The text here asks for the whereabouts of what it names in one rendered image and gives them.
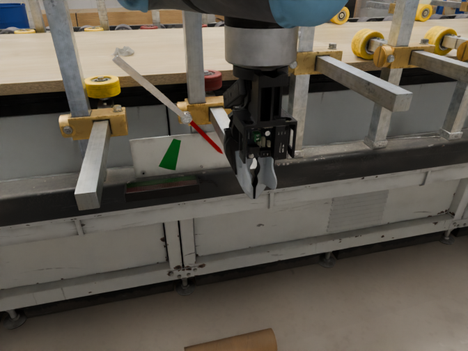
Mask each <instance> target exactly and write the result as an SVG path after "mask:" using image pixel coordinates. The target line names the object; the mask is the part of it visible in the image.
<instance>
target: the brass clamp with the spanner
mask: <svg viewBox="0 0 468 351"><path fill-rule="evenodd" d="M176 106H177V107H178V108H179V109H181V110H182V111H188V112H189V113H190V114H191V115H192V120H193V121H194V122H195V123H196V124H197V125H207V124H212V123H211V121H210V108H213V107H223V109H224V111H225V112H226V113H227V115H229V113H230V112H232V110H231V109H225V108H224V99H223V96H214V97H205V103H196V104H190V103H189V100H188V98H186V99H185V101H184V102H177V103H176ZM178 122H179V123H180V124H182V122H181V119H180V116H179V115H178Z"/></svg>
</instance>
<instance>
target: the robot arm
mask: <svg viewBox="0 0 468 351"><path fill-rule="evenodd" d="M117 1H118V3H119V4H120V5H121V6H122V7H124V8H126V9H128V10H140V11H141V12H143V13H147V12H148V10H161V9H176V10H184V11H189V12H195V13H204V14H213V15H222V16H224V44H225V60H226V61H227V62H228V63H230V64H232V65H233V76H235V77H237V78H239V79H238V80H237V81H236V82H235V83H234V84H233V85H232V86H231V87H230V88H229V89H228V90H227V91H226V92H224V93H223V99H224V108H225V109H231V110H232V112H230V113H229V115H228V118H229V119H230V122H229V125H228V127H227V128H224V134H225V135H224V152H225V155H226V157H227V159H228V162H229V164H230V166H231V168H232V170H233V172H234V174H235V176H236V178H237V180H238V182H239V184H240V186H241V188H242V189H243V191H244V193H245V194H246V195H247V196H248V197H249V198H250V199H251V200H252V199H257V198H258V197H259V196H260V195H261V194H262V192H263V191H264V189H265V188H266V186H267V187H269V188H270V189H272V190H274V189H276V185H277V179H276V175H275V172H274V163H275V160H280V159H286V155H287V154H289V155H290V156H291V157H292V158H295V143H296V135H297V120H295V119H294V118H293V117H292V116H291V115H290V114H289V113H288V112H287V111H286V110H284V109H283V108H282V107H281V105H282V94H283V86H288V66H289V65H290V64H293V63H294V62H295V61H296V60H297V43H298V39H299V38H300V37H301V31H299V26H307V27H312V26H319V25H321V24H324V23H325V22H328V21H329V20H330V19H332V18H333V17H334V16H336V15H337V14H338V13H339V12H340V11H341V10H342V9H343V7H344V6H345V5H346V3H347V2H348V1H349V0H117ZM290 128H291V129H292V130H293V138H292V147H291V145H290ZM253 158H256V161H257V167H256V169H255V171H254V173H255V179H254V181H253V184H252V183H251V181H252V178H253V176H252V174H251V172H250V167H251V164H252V162H253Z"/></svg>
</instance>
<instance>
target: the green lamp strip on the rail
mask: <svg viewBox="0 0 468 351"><path fill-rule="evenodd" d="M186 180H196V176H195V175H191V176H185V177H179V178H167V179H161V180H151V181H145V182H133V183H130V184H127V188H130V187H141V186H147V185H158V184H164V183H170V182H180V181H186Z"/></svg>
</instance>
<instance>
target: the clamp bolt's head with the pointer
mask: <svg viewBox="0 0 468 351"><path fill-rule="evenodd" d="M190 119H191V117H190V116H189V115H184V116H183V117H182V120H183V121H184V122H185V123H188V122H189V121H190ZM190 125H191V126H192V127H193V128H194V129H195V130H196V131H197V132H198V133H199V134H200V135H201V136H202V137H203V138H204V139H205V140H206V141H207V142H208V143H209V144H210V145H211V146H212V147H213V148H214V149H215V150H216V151H217V152H219V153H221V154H223V153H222V151H221V148H220V147H219V146H218V145H217V144H216V143H215V142H214V141H213V140H212V139H211V138H210V137H209V136H208V135H207V134H206V133H205V132H204V131H203V130H202V129H201V128H200V127H199V126H198V125H197V124H196V123H195V122H194V121H191V123H190Z"/></svg>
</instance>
